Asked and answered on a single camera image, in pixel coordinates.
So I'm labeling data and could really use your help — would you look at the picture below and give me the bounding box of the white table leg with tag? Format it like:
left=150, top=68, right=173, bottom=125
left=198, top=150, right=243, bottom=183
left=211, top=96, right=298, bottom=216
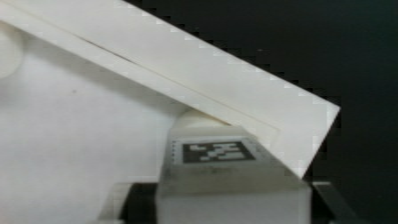
left=154, top=111, right=310, bottom=224

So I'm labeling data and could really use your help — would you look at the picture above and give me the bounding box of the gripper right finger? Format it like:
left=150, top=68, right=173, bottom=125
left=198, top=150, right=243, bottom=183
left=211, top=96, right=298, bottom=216
left=310, top=181, right=370, bottom=224

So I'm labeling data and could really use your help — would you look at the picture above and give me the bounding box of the white square table top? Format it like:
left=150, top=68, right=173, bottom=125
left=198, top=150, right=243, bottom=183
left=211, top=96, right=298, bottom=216
left=0, top=0, right=338, bottom=224

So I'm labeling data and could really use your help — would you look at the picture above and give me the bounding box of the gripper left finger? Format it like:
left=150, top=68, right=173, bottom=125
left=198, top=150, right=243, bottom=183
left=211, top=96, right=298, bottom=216
left=95, top=183, right=132, bottom=224

